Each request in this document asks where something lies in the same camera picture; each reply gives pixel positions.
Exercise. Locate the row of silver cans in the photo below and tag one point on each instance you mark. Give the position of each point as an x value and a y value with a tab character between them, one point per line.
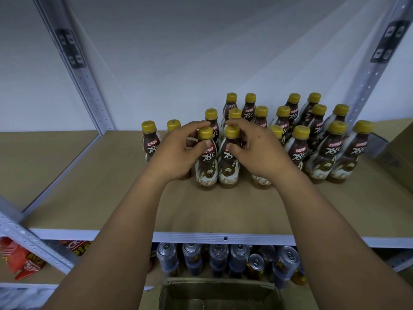
219	258

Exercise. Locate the large red chips packet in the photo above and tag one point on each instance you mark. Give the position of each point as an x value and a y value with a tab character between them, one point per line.
77	246

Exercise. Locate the Kopiko bottle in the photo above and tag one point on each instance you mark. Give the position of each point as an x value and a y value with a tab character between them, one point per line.
206	172
229	172

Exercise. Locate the white metal shelving rack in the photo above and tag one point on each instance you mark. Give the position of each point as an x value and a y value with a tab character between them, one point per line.
97	190

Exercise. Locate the open brown carton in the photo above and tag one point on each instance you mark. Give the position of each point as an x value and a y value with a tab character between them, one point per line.
399	158

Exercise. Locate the person's right hand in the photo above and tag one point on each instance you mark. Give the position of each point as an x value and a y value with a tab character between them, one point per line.
261	151

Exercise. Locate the person's left forearm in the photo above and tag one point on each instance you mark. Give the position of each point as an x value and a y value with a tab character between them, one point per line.
110	255

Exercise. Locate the person's right forearm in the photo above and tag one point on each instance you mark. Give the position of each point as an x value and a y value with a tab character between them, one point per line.
342	248

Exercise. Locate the red snack packet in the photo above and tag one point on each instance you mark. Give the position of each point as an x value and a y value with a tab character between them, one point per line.
19	258

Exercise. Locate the person's left hand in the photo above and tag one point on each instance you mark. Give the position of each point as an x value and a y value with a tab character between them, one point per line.
174	155

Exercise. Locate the brown cardboard box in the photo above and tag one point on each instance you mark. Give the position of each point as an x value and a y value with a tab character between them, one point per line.
219	297

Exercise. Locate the group of Kopiko coffee bottles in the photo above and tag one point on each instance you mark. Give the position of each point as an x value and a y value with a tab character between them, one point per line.
322	161

